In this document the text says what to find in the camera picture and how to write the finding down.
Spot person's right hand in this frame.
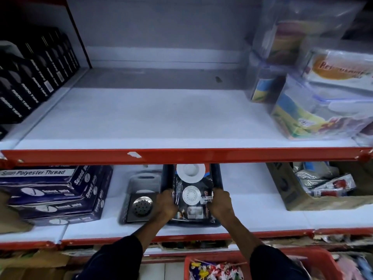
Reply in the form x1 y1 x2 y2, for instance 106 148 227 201
207 188 235 222

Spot dark blue thread box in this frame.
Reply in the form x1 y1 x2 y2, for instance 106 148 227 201
0 165 101 205
25 167 113 226
12 166 109 219
0 166 78 185

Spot brown cardboard piece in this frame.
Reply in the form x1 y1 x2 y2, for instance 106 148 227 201
0 191 34 234

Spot large clear container blue clips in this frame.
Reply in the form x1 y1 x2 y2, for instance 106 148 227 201
270 75 373 141

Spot person's right forearm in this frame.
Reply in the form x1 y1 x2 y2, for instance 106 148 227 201
215 214 310 280

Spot brown cardboard box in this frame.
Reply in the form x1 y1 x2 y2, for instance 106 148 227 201
266 161 373 212

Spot flat brown cardboard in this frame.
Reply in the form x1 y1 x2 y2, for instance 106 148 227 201
0 250 72 280

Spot small clear plastic container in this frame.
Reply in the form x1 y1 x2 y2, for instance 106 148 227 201
246 59 287 105

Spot white shelf with red edge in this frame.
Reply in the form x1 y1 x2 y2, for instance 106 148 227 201
0 163 373 251
0 67 373 170

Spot red and white packet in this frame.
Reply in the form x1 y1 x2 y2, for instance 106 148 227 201
309 173 357 199

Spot person's left hand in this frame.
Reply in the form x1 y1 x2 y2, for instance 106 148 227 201
154 188 179 224

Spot colourful small items pile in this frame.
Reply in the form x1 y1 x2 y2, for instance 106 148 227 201
189 259 245 280

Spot row of black tape boxes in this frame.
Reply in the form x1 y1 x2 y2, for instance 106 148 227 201
0 26 80 126

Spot steel floor drain pack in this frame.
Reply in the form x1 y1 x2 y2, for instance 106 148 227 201
119 170 163 225

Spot red plastic basket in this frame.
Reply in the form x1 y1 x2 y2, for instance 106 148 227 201
184 247 345 280

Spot person's left forearm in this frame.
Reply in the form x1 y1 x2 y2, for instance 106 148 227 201
74 214 175 280

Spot clear plastic packets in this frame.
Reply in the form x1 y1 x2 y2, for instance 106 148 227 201
293 161 340 182

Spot clear container with orange label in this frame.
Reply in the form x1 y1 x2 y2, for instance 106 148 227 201
302 48 373 98

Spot pink packaged goods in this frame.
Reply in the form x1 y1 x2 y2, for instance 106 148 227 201
332 252 373 280

